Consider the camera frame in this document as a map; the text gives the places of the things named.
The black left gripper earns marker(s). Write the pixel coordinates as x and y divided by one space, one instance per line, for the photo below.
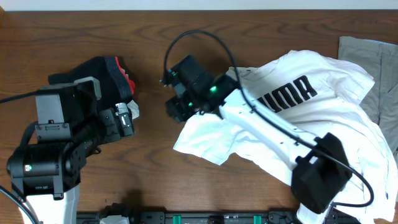
109 122

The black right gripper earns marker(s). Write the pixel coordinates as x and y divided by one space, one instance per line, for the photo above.
180 110

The white Puma t-shirt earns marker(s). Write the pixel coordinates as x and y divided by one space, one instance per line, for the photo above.
319 95

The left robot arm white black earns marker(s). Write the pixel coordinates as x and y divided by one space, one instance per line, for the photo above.
45 168

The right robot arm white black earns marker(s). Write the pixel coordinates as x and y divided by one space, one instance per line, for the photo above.
320 168

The white folded cloth under pile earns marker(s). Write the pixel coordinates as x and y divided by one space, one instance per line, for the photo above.
134 109

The black folded garment orange trim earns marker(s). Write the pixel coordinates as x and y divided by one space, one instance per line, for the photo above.
116 87

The grey garment at right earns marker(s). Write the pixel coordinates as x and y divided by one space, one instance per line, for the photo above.
379 59

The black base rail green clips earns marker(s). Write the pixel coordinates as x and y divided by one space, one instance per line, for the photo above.
121 213

